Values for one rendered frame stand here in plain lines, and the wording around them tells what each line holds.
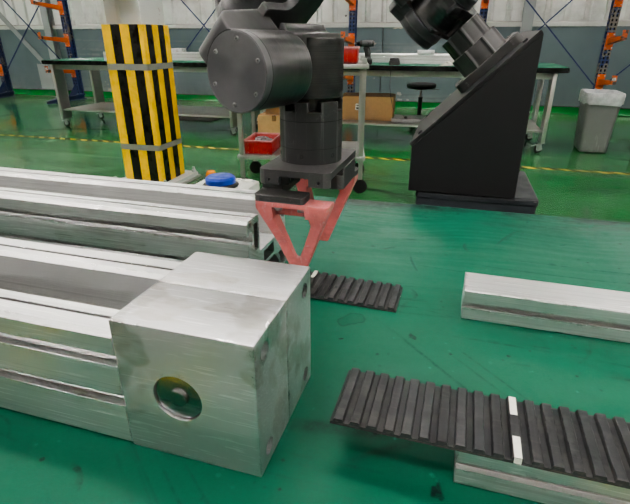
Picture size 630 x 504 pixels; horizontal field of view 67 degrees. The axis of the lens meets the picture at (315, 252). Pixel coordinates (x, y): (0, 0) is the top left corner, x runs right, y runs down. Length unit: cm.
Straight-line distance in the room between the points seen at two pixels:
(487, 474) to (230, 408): 15
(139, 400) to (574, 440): 25
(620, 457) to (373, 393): 14
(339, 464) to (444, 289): 26
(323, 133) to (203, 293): 19
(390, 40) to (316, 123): 757
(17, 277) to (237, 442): 24
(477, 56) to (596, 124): 453
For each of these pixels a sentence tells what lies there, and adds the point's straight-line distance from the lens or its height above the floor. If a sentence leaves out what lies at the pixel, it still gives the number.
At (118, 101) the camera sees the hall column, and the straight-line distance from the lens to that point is 376.
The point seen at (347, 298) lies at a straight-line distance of 48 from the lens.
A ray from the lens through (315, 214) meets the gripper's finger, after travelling 41.
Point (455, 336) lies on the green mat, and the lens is 45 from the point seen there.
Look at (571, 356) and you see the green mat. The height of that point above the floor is 78.
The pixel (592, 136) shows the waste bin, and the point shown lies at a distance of 540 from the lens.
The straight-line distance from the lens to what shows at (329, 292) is 49.
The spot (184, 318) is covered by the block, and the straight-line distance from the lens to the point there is 28.
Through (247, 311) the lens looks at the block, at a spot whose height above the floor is 87.
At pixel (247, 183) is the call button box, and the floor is 84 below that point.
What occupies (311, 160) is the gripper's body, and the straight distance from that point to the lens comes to 43.
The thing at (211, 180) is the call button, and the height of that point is 85.
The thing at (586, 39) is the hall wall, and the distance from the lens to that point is 809.
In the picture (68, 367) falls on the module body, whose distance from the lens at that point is 34.
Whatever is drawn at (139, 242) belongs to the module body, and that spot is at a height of 83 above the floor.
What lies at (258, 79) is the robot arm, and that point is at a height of 99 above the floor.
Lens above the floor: 102
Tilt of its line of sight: 24 degrees down
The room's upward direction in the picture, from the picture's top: straight up
